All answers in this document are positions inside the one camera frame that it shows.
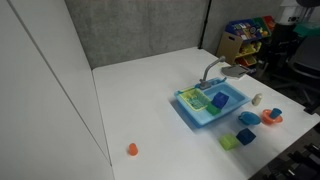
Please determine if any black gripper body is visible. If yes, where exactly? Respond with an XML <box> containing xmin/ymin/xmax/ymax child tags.
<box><xmin>270</xmin><ymin>23</ymin><xmax>295</xmax><ymax>51</ymax></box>

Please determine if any small white bottle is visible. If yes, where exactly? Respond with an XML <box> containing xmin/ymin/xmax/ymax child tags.
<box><xmin>251</xmin><ymin>92</ymin><xmax>264</xmax><ymax>107</ymax></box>

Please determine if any toy storage shelf with bins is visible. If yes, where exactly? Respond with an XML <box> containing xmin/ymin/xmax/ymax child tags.
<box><xmin>216</xmin><ymin>14</ymin><xmax>278</xmax><ymax>69</ymax></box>

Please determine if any gray metal mounting plate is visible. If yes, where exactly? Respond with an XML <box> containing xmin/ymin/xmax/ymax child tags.
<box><xmin>220</xmin><ymin>63</ymin><xmax>251</xmax><ymax>80</ymax></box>

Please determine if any small blue toy cup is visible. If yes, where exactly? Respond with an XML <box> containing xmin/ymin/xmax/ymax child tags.
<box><xmin>269</xmin><ymin>107</ymin><xmax>283</xmax><ymax>120</ymax></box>

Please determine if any orange toy plate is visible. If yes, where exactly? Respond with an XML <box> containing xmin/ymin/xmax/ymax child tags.
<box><xmin>261</xmin><ymin>108</ymin><xmax>284</xmax><ymax>126</ymax></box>

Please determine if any gray toy faucet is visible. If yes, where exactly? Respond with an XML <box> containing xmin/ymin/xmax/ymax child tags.
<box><xmin>198</xmin><ymin>55</ymin><xmax>227</xmax><ymax>90</ymax></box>

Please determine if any blue toy bowl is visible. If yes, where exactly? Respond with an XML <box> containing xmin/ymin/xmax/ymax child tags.
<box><xmin>237</xmin><ymin>110</ymin><xmax>262</xmax><ymax>127</ymax></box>

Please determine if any dark blue toy block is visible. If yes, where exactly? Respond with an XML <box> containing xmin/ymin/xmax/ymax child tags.
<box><xmin>235</xmin><ymin>127</ymin><xmax>257</xmax><ymax>146</ymax></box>
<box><xmin>211</xmin><ymin>91</ymin><xmax>230</xmax><ymax>110</ymax></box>

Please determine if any dark green toy block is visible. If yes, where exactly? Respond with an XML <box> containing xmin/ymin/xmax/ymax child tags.
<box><xmin>205</xmin><ymin>103</ymin><xmax>222</xmax><ymax>116</ymax></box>

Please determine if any yellow-green dish rack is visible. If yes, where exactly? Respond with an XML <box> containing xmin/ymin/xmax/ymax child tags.
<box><xmin>179</xmin><ymin>87</ymin><xmax>212</xmax><ymax>112</ymax></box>

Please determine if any blue toy sink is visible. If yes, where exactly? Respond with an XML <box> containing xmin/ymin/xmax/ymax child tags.
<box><xmin>173</xmin><ymin>77</ymin><xmax>251</xmax><ymax>128</ymax></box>

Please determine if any light green toy block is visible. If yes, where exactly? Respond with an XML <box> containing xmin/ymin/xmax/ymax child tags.
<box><xmin>218</xmin><ymin>133</ymin><xmax>240</xmax><ymax>151</ymax></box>

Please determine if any black clamp equipment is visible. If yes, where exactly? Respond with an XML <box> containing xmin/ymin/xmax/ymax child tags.
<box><xmin>249</xmin><ymin>123</ymin><xmax>320</xmax><ymax>180</ymax></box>

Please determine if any small orange cup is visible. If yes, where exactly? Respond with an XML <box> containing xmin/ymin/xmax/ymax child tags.
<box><xmin>128</xmin><ymin>142</ymin><xmax>139</xmax><ymax>157</ymax></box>

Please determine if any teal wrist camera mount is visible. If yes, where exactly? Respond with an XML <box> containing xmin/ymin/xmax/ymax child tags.
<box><xmin>293</xmin><ymin>22</ymin><xmax>320</xmax><ymax>38</ymax></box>

